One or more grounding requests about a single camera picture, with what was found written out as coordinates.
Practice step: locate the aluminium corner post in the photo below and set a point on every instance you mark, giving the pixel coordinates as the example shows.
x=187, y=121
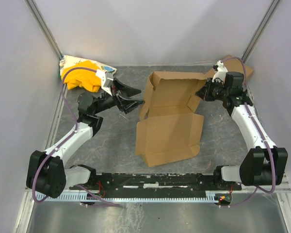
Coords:
x=33, y=8
x=260, y=29

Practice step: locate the white patterned cloth bag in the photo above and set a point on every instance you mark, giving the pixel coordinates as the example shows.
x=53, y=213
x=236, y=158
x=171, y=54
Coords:
x=69, y=61

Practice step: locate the yellow cloth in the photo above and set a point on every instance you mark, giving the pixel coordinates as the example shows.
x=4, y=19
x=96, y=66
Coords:
x=83, y=75

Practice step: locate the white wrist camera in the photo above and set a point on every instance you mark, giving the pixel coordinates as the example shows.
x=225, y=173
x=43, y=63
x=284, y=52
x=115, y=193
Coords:
x=106, y=80
x=219, y=70

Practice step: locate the closed brown cardboard box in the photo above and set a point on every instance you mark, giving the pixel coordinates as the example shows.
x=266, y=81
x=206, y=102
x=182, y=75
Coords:
x=232, y=65

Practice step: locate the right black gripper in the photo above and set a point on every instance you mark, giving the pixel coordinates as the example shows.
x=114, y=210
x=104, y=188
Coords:
x=206, y=90

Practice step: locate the right aluminium corner post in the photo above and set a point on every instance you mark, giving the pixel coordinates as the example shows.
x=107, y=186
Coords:
x=260, y=29

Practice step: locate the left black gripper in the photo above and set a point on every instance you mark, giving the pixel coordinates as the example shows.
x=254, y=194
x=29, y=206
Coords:
x=119, y=97

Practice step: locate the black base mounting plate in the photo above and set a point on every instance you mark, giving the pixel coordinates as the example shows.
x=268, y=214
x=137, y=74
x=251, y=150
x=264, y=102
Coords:
x=162, y=185

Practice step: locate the left aluminium corner post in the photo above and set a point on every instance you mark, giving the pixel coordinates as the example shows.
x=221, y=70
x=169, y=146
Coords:
x=33, y=8

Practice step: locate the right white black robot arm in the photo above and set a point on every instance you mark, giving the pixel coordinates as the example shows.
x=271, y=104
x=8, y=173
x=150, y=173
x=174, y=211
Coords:
x=265, y=162

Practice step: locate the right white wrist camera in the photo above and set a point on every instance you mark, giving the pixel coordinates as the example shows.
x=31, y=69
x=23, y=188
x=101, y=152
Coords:
x=219, y=70

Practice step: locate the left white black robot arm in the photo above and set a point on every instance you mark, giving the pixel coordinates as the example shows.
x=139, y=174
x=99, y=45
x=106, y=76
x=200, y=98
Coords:
x=47, y=173

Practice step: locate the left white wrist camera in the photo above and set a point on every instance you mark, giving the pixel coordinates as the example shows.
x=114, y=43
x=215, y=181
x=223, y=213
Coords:
x=106, y=80

